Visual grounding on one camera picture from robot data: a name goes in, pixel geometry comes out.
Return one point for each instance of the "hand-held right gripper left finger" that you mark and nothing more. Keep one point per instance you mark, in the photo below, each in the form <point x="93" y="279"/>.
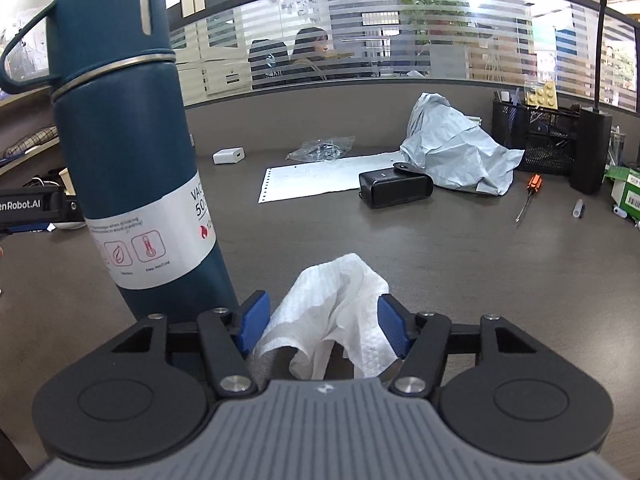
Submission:
<point x="255" y="320"/>

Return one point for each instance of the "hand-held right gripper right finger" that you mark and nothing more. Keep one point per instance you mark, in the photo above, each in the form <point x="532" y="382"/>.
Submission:
<point x="392" y="327"/>

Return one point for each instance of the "white paper towel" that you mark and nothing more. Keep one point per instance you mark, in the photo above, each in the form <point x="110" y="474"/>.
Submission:
<point x="325" y="300"/>

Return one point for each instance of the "blue vacuum bottle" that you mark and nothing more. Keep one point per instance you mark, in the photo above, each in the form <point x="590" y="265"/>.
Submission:
<point x="125" y="160"/>

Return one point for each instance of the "checkered cloth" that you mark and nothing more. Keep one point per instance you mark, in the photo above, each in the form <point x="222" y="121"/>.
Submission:
<point x="30" y="142"/>

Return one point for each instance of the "black leather case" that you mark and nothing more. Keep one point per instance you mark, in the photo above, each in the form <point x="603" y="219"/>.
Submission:
<point x="395" y="187"/>

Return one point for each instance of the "white perforated paper sheet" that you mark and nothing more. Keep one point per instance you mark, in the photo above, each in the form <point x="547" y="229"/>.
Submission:
<point x="310" y="180"/>

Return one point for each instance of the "white power adapter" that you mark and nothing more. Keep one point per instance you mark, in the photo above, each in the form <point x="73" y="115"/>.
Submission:
<point x="227" y="156"/>

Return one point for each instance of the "clear plastic parts bag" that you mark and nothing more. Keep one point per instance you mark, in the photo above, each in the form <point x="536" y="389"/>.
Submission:
<point x="320" y="150"/>

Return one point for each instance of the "grey crumpled plastic bag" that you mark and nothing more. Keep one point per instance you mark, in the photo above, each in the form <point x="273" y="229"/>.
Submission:
<point x="455" y="150"/>

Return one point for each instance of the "white green box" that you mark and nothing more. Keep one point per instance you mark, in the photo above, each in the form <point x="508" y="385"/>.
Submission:
<point x="475" y="120"/>

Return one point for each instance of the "black mesh desk organizer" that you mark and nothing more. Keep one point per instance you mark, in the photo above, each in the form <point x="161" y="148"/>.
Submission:
<point x="545" y="145"/>

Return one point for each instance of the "black office chair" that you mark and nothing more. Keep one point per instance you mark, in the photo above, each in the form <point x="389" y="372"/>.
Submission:
<point x="270" y="65"/>

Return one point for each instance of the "black lamp base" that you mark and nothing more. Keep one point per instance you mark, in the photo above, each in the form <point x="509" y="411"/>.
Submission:
<point x="592" y="150"/>

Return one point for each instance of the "green cardboard box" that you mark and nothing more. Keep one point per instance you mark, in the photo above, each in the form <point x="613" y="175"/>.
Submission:
<point x="625" y="185"/>

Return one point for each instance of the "striped glass partition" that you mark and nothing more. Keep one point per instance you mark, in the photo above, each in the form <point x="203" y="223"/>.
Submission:
<point x="450" y="25"/>

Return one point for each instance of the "green potted plant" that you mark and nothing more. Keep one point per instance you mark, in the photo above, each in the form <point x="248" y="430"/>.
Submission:
<point x="435" y="10"/>

